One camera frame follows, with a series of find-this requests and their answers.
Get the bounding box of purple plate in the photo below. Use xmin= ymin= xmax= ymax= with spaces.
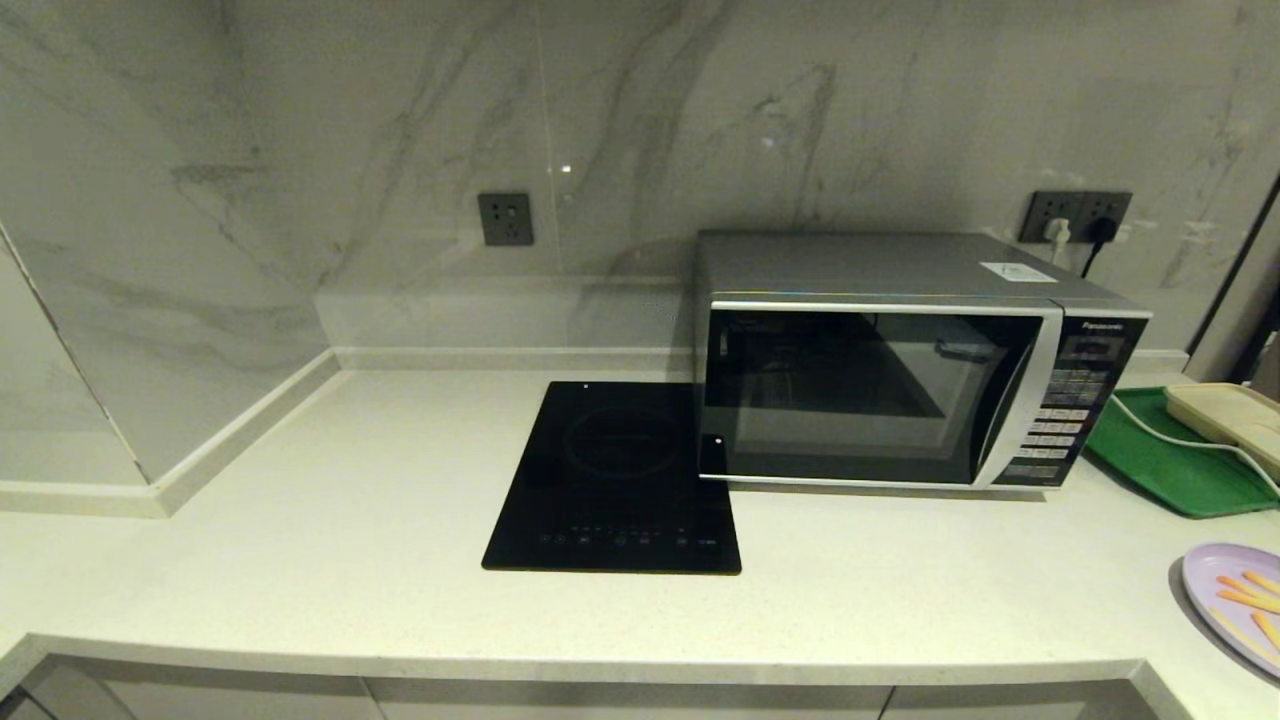
xmin=1182 ymin=543 xmax=1280 ymax=679

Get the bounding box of grey cabinet side panel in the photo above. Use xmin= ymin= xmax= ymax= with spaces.
xmin=0 ymin=655 xmax=136 ymax=720

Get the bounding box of black power plug with cable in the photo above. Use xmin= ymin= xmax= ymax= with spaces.
xmin=1080 ymin=215 xmax=1119 ymax=280

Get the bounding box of beige plastic box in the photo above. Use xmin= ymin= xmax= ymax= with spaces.
xmin=1163 ymin=383 xmax=1280 ymax=483

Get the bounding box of green plastic tray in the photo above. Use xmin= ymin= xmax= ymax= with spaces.
xmin=1083 ymin=387 xmax=1280 ymax=520

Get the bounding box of grey double wall socket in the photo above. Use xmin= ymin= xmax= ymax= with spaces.
xmin=1020 ymin=190 xmax=1134 ymax=244

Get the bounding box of white power cable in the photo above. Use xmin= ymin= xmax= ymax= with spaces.
xmin=1110 ymin=392 xmax=1280 ymax=498

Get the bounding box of silver Panasonic microwave oven body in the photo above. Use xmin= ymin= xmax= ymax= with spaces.
xmin=692 ymin=232 xmax=1154 ymax=493

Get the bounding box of grey single wall socket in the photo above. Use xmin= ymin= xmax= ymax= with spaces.
xmin=477 ymin=192 xmax=535 ymax=248

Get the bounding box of black induction cooktop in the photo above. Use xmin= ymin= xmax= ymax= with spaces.
xmin=481 ymin=381 xmax=743 ymax=576

